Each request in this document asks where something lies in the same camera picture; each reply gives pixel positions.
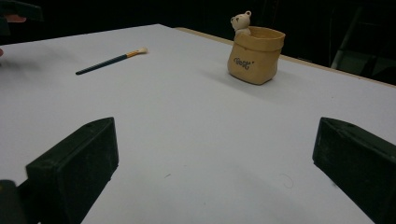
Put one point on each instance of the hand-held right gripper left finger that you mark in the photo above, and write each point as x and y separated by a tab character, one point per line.
71	168

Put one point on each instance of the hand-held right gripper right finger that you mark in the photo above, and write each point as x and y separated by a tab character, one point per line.
358	161

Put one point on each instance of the metal stand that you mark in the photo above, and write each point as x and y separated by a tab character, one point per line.
345	40

